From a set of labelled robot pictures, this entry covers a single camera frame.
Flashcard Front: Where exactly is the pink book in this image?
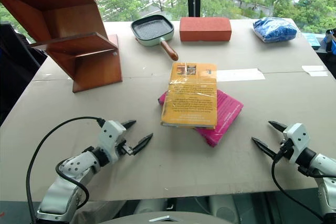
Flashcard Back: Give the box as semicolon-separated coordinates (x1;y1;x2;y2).
157;89;244;147

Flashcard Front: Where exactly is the blue bag in plastic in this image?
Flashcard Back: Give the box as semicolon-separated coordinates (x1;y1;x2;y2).
253;17;298;44

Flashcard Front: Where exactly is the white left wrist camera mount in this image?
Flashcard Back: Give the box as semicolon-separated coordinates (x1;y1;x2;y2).
97;120;127;163

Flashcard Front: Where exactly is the teal box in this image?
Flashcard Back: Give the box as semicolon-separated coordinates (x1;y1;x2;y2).
301;32;321;49

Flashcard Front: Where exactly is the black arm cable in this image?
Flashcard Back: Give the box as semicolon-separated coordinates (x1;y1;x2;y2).
271;140;326;222
26;116;106;224

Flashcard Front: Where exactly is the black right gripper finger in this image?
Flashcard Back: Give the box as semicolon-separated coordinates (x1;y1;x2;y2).
268;120;288;133
251;136;279;159

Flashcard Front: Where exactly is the red brick block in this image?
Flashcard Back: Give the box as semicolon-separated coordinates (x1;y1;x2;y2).
179;16;232;42

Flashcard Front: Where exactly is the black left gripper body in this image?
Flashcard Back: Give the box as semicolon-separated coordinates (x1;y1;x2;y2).
117;129;134;156

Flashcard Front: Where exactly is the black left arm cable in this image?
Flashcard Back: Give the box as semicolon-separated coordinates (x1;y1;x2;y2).
26;116;106;224

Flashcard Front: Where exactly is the white tape strip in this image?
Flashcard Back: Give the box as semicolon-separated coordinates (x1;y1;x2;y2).
216;68;266;82
301;65;329;77

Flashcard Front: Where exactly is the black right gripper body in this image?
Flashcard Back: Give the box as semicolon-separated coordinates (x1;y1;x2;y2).
274;132;292;162

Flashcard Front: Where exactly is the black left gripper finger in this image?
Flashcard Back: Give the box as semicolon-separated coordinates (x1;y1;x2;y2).
121;120;137;130
131;133;154;156

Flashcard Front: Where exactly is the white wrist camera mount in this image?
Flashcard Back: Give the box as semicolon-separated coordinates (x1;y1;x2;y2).
97;120;127;163
282;123;310;165

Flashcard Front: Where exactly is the wooden shelf rack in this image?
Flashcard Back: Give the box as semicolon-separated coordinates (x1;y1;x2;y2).
0;0;123;93

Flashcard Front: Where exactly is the yellow book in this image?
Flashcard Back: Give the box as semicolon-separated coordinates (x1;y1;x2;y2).
160;62;218;130

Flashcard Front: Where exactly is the blue and black object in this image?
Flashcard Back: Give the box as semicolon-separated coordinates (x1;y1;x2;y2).
323;29;336;55

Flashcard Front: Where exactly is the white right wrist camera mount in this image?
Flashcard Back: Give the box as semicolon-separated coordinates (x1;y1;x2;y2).
282;123;310;165

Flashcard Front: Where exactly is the green square grill pan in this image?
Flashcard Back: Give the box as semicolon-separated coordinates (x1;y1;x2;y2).
130;14;179;61

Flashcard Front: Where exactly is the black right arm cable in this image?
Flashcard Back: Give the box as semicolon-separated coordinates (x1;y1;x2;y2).
271;140;326;222

